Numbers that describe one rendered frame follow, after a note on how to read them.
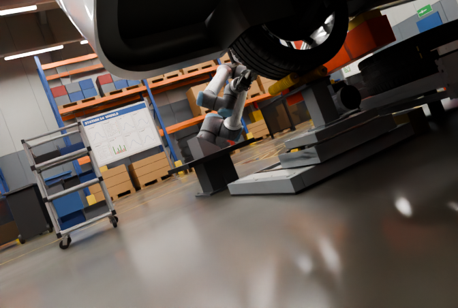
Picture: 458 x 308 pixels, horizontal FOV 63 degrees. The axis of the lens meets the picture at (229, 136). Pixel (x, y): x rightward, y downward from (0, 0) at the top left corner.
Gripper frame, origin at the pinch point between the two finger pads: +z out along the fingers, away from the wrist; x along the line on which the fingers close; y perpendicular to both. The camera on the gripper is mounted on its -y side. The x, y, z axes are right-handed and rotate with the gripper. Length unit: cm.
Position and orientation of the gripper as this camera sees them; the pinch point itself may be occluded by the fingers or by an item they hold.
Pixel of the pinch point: (255, 69)
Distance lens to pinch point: 203.3
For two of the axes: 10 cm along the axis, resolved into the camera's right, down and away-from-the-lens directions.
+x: -8.7, -4.2, -2.6
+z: 3.5, -1.5, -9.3
